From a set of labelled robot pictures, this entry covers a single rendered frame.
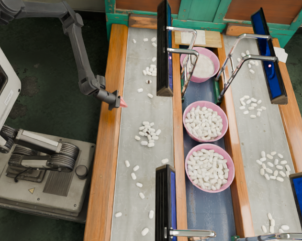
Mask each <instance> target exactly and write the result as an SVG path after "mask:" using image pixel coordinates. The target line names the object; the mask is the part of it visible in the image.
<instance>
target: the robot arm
mask: <svg viewBox="0 0 302 241"><path fill-rule="evenodd" d="M67 15H68V16H67ZM25 17H58V18H59V19H60V21H61V22H62V24H63V25H62V27H63V31H64V34H65V35H67V36H69V37H70V41H71V45H72V49H73V53H74V57H75V61H76V64H77V68H78V78H79V82H78V84H79V88H80V92H81V93H82V94H84V95H87V96H91V95H92V94H93V97H95V98H97V99H99V100H101V101H104V102H106V103H108V104H109V107H108V110H110V111H111V110H112V109H113V108H119V107H122V108H127V107H128V106H127V104H126V103H125V101H124V99H123V98H122V96H118V92H119V91H118V90H116V91H114V92H112V93H110V92H108V91H106V90H105V89H106V78H105V77H103V76H99V75H96V76H94V74H93V72H92V70H91V67H90V65H89V60H88V56H87V53H86V49H85V45H84V42H83V38H82V34H81V27H82V26H83V25H84V24H83V21H82V17H81V16H80V15H79V14H78V13H75V12H74V11H73V9H72V8H71V7H70V6H69V5H68V4H67V2H66V1H62V2H59V3H44V2H28V1H22V0H0V25H8V23H9V21H12V20H13V19H20V18H25Z"/></svg>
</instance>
